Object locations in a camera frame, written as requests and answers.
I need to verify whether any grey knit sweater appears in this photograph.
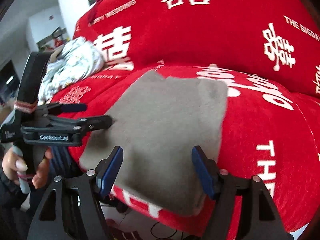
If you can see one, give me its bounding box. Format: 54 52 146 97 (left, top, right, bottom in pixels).
79 71 228 216

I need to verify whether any person's left hand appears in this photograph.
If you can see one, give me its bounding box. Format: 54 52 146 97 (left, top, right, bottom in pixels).
2 147 53 189

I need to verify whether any beige cloth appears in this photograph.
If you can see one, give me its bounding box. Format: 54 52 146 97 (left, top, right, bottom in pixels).
48 45 64 63

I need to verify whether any white floral cloth bundle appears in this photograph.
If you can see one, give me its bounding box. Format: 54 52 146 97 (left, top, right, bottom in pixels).
38 37 104 105

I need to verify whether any white cabinet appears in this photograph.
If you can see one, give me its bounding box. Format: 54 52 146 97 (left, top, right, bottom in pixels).
25 6 69 52

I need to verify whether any red wedding bedspread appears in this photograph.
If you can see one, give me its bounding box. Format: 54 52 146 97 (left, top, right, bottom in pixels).
53 0 319 236

